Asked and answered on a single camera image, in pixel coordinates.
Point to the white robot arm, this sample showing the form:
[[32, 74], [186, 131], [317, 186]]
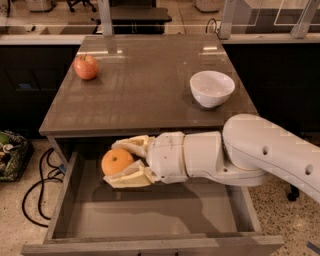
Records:
[[242, 154]]

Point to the basket of items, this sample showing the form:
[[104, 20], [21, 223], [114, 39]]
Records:
[[15, 153]]

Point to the grey counter cabinet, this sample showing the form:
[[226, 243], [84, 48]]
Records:
[[142, 87]]

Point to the white ceramic bowl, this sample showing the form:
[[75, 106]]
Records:
[[211, 88]]

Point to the orange fruit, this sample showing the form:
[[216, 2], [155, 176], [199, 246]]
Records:
[[115, 161]]

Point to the dark background table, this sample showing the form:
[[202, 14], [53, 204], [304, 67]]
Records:
[[125, 20]]

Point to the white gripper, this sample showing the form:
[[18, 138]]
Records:
[[165, 156]]

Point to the grey open drawer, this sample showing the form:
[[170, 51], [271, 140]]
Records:
[[197, 218]]

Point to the red apple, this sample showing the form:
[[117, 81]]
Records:
[[86, 67]]

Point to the black stand with wheel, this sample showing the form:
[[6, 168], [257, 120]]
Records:
[[293, 193]]

